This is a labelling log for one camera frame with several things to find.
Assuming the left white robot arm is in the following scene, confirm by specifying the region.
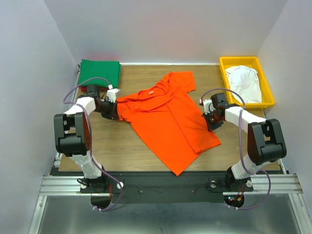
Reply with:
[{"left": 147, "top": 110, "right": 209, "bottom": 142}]
[{"left": 54, "top": 85, "right": 120, "bottom": 193}]

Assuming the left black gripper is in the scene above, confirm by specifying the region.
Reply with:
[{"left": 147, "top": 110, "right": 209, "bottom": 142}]
[{"left": 94, "top": 98, "right": 119, "bottom": 120}]

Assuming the folded green t shirt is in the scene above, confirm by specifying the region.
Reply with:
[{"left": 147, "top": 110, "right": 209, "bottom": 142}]
[{"left": 78, "top": 59, "right": 121, "bottom": 88}]

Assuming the white t shirt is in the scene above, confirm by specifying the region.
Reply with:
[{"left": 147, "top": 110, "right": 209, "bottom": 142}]
[{"left": 225, "top": 65, "right": 262, "bottom": 104}]

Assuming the orange t shirt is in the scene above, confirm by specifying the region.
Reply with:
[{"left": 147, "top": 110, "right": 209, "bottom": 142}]
[{"left": 117, "top": 71, "right": 221, "bottom": 176}]

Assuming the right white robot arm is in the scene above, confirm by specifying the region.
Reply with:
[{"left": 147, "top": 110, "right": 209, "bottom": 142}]
[{"left": 199, "top": 93, "right": 287, "bottom": 190}]

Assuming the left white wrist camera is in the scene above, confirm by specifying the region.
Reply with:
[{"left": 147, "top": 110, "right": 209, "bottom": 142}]
[{"left": 106, "top": 88, "right": 121, "bottom": 103}]

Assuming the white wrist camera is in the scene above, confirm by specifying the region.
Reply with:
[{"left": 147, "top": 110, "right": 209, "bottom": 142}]
[
  {"left": 106, "top": 88, "right": 121, "bottom": 103},
  {"left": 199, "top": 98, "right": 215, "bottom": 114}
]

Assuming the folded dark red t shirt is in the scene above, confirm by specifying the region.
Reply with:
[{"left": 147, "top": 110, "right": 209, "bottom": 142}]
[{"left": 79, "top": 86, "right": 88, "bottom": 93}]

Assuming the aluminium rail frame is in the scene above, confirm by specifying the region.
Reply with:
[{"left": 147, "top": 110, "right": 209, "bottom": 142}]
[{"left": 29, "top": 174, "right": 303, "bottom": 234}]

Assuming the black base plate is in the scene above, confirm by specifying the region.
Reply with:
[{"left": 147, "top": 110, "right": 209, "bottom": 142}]
[{"left": 80, "top": 171, "right": 253, "bottom": 204}]

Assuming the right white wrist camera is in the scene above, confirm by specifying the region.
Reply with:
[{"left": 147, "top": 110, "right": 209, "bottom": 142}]
[{"left": 199, "top": 98, "right": 215, "bottom": 114}]

